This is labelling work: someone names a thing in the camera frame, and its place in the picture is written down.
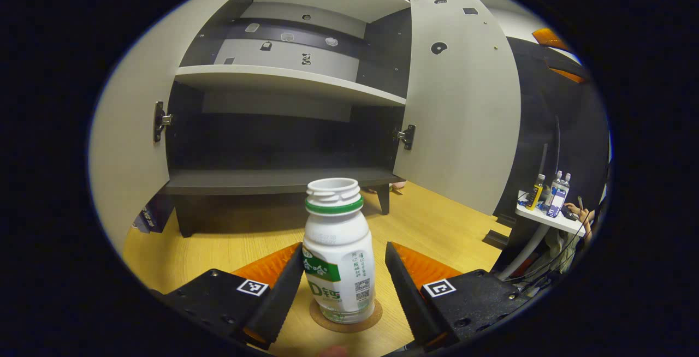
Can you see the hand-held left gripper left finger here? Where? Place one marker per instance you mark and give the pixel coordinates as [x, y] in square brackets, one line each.
[281, 291]

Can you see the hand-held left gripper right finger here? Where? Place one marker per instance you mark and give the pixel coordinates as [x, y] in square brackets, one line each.
[407, 297]

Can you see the round cork coaster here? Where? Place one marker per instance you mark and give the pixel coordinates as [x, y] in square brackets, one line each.
[349, 327]

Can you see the white green-label bottle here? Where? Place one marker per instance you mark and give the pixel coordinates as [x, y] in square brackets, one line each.
[336, 237]

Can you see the grey cabinet door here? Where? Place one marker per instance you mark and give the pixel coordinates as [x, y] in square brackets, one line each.
[464, 106]
[131, 128]

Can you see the grey cabinet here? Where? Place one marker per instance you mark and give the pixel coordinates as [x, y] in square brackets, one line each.
[284, 144]

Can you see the metal cabinet door hinge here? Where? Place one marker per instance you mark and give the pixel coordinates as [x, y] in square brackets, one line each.
[159, 121]
[407, 136]

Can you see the yellow drink bottle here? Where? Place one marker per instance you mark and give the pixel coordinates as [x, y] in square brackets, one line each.
[534, 196]

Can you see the clear blue-label bottle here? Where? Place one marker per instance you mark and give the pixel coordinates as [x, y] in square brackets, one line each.
[551, 190]
[561, 198]

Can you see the pink and white object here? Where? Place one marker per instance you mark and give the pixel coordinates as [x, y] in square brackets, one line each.
[398, 185]

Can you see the blue and white box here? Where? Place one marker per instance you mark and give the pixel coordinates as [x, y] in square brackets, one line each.
[150, 218]

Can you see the white side table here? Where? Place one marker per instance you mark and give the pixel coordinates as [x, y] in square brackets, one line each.
[538, 218]

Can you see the black phone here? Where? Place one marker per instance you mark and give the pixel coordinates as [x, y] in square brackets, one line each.
[569, 214]

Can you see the black backdrop cloth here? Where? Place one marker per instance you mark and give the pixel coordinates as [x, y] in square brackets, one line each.
[546, 128]

